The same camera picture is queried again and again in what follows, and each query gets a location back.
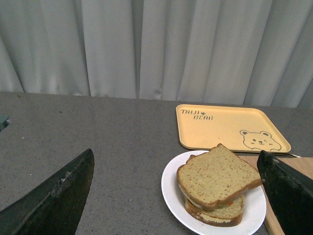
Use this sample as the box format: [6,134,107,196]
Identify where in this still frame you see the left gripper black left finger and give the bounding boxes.
[0,149,94,235]

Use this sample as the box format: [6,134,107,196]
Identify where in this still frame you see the bamboo cutting board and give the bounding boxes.
[239,155,313,235]

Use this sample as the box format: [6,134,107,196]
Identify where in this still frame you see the bread slice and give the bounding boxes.
[184,195,245,227]
[177,143,262,211]

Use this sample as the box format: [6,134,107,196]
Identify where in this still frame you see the white round plate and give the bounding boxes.
[161,150,267,235]

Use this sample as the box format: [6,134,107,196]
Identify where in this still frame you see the metal cutting board handle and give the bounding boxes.
[284,153,302,158]

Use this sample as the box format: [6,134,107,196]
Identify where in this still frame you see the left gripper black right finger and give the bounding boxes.
[257,150,313,235]

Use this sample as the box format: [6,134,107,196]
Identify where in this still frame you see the grey object at table edge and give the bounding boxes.
[0,115,10,132]

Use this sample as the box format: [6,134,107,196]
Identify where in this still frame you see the yellow bear tray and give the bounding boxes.
[176,104,291,153]

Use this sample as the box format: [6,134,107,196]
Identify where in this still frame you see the grey pleated curtain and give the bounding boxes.
[0,0,313,108]

